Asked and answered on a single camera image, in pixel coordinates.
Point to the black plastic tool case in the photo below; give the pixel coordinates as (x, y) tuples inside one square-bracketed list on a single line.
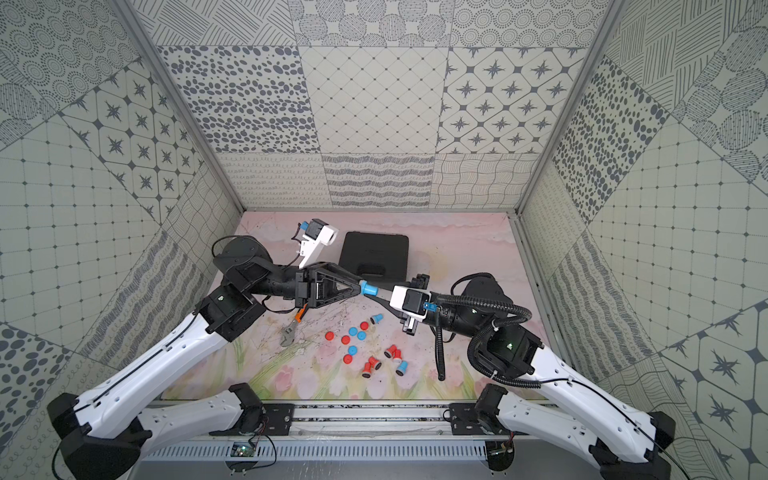
[(378, 258)]

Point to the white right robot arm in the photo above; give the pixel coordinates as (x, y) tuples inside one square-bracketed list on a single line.
[(531, 389)]

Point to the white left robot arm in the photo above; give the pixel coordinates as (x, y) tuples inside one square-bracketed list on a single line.
[(106, 430)]

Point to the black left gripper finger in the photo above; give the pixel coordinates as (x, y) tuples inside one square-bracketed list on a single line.
[(329, 295), (326, 271)]

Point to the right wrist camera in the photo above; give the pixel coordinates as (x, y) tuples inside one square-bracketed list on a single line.
[(410, 301)]

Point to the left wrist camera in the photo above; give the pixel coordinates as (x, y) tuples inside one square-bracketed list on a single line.
[(315, 235)]

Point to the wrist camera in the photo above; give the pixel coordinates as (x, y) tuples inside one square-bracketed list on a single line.
[(315, 235), (410, 301)]

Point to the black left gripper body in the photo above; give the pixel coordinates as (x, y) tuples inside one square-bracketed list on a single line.
[(303, 288)]

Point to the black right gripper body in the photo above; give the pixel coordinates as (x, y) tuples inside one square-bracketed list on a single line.
[(445, 308)]

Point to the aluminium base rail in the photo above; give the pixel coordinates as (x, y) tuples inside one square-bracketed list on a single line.
[(384, 432)]

